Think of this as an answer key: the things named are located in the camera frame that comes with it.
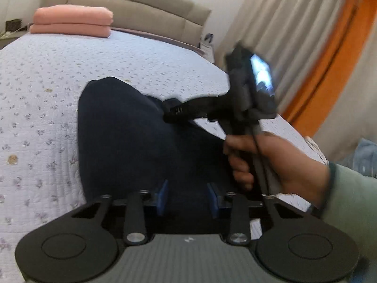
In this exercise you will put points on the mauve bed sheet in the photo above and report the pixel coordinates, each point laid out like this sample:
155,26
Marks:
165,39

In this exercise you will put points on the folded pink blanket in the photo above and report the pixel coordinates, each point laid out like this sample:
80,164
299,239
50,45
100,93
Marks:
73,20

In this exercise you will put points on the white shopping bag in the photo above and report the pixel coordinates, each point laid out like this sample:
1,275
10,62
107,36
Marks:
206,48

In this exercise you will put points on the bedside table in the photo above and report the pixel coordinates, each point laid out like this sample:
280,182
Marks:
11,37

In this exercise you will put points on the beige padded headboard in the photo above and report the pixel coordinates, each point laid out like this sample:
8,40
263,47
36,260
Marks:
132,3

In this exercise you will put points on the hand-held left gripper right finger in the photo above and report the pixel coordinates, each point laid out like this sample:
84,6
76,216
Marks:
212,201

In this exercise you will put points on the beige curtain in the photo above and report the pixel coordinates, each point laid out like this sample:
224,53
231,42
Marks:
288,35

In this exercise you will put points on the bed with floral quilt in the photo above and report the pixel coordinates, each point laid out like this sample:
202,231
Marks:
44,94

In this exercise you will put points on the orange curtain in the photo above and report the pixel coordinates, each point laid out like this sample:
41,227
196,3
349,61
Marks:
332,59

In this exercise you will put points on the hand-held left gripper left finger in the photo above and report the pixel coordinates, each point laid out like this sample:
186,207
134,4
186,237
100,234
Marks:
162,198

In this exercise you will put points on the person's right hand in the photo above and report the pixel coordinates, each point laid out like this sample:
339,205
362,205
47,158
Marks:
282,165

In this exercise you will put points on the light blue cloth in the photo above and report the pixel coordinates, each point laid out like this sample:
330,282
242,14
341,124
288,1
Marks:
363,156

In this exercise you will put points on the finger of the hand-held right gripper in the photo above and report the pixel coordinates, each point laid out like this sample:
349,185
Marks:
188,110

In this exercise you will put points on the navy hoodie with white stripes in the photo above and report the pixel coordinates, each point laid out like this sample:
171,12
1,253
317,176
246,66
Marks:
132,141

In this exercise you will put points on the person's right forearm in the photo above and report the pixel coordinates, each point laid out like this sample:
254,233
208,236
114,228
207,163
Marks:
353,206

